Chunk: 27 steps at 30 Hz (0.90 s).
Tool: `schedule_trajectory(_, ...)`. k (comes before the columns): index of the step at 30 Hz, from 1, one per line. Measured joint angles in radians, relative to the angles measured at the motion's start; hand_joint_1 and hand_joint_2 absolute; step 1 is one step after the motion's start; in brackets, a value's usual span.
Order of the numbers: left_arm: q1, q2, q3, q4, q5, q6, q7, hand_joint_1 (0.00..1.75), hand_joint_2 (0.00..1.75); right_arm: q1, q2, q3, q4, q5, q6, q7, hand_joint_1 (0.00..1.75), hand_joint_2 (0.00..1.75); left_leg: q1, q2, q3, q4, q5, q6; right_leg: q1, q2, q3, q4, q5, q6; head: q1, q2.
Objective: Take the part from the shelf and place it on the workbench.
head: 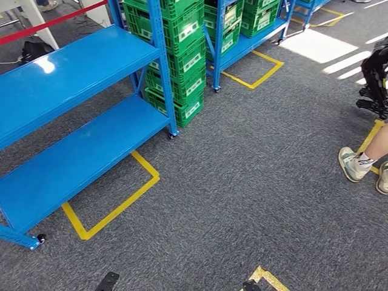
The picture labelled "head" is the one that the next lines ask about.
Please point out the blue metal shelf rack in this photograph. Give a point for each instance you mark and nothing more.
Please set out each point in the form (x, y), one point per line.
(248, 42)
(75, 60)
(309, 10)

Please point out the green plastic crate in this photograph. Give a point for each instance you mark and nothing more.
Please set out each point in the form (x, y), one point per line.
(189, 86)
(260, 24)
(188, 62)
(185, 30)
(230, 18)
(260, 4)
(226, 44)
(188, 112)
(176, 3)

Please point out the black robot right foot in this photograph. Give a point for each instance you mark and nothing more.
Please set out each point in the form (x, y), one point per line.
(251, 286)

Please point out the black robot foot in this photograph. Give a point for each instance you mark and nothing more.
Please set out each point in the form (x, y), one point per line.
(251, 286)
(107, 281)

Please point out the yellow floor tape square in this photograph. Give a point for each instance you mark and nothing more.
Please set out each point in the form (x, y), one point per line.
(272, 281)
(370, 136)

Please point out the black robot left foot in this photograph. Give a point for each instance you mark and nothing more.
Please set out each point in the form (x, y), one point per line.
(107, 281)

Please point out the white table leg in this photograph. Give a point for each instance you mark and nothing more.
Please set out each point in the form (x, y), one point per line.
(97, 12)
(36, 16)

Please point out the person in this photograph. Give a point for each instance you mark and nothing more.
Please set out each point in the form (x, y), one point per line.
(351, 164)
(48, 5)

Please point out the red barrier belt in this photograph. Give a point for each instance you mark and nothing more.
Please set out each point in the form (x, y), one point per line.
(45, 25)

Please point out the black bag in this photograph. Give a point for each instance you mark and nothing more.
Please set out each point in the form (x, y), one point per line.
(35, 51)

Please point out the black mechanical frame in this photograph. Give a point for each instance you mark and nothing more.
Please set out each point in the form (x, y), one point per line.
(376, 80)

